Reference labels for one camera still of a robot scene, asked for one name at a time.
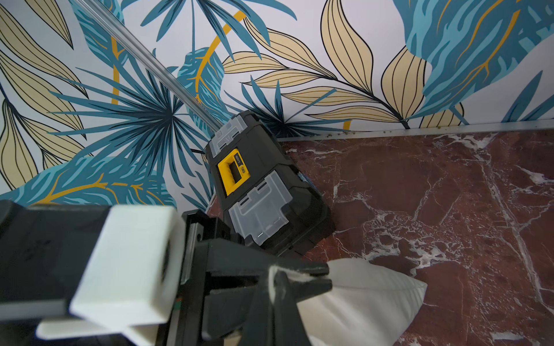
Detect cream cloth soil bag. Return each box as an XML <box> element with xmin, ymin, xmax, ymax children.
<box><xmin>298</xmin><ymin>258</ymin><xmax>428</xmax><ymax>345</ymax></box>

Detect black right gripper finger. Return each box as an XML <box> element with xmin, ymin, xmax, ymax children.
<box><xmin>239</xmin><ymin>267</ymin><xmax>311</xmax><ymax>345</ymax></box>

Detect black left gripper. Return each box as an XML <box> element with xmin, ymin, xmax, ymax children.
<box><xmin>166</xmin><ymin>210</ymin><xmax>333</xmax><ymax>345</ymax></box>

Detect left aluminium corner post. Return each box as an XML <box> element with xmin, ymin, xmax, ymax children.
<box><xmin>76</xmin><ymin>0</ymin><xmax>223</xmax><ymax>132</ymax></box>

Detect black and yellow toolbox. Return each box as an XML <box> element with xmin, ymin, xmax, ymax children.
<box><xmin>206</xmin><ymin>111</ymin><xmax>336</xmax><ymax>258</ymax></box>

